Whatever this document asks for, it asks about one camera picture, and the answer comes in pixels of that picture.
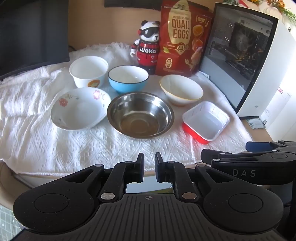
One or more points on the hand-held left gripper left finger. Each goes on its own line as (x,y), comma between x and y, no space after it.
(140,166)

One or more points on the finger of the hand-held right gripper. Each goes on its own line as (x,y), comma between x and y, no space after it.
(259,146)
(226,155)

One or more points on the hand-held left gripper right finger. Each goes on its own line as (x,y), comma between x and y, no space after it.
(159,166)

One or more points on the stainless steel bowl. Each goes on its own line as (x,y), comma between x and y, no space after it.
(140,115)

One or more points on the white bowl gold rim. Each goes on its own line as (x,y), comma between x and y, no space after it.
(181,89)

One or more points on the white floral bowl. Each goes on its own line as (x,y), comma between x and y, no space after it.
(78,109)

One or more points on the blue bowl white inside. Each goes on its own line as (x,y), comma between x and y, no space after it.
(128,76)

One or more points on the small green white card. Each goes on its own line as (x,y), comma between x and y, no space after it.
(256,124)

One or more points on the red square tray white inside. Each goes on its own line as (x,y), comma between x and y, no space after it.
(205,120)

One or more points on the white computer case glass panel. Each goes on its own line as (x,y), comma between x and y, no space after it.
(272,69)

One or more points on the white knitted cloth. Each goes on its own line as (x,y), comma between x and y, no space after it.
(46,139)

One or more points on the white paper bowl orange label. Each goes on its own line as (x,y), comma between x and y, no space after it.
(89,69)

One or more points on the panda figurine red jacket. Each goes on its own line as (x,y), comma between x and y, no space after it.
(148,51)

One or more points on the red snack bag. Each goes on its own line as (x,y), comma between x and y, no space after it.
(180,41)

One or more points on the green cutting mat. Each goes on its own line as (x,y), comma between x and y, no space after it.
(7,217)

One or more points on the orange artificial flowers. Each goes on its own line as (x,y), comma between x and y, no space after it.
(277,4)

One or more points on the dark monitor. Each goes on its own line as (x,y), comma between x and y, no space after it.
(27,34)

